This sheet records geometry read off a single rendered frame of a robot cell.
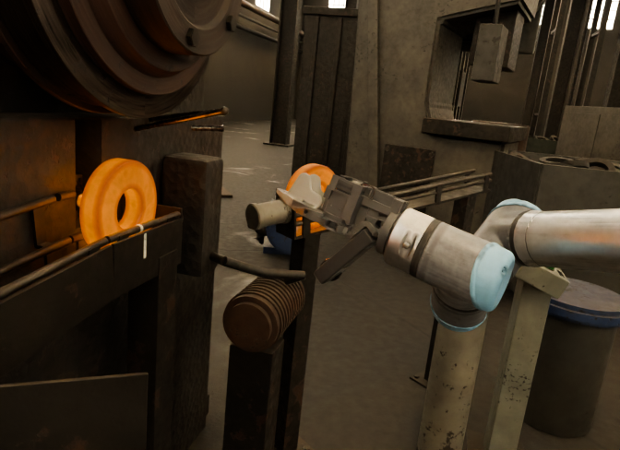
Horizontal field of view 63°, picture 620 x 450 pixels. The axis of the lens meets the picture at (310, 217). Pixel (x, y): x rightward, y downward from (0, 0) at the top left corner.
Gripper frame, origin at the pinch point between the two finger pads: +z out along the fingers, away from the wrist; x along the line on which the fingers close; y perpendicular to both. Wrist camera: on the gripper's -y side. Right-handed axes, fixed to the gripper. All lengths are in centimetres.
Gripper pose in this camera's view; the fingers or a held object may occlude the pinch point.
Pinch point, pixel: (282, 196)
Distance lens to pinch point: 83.8
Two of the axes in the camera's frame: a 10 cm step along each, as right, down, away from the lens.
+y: 3.5, -9.2, -1.9
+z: -8.3, -3.9, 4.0
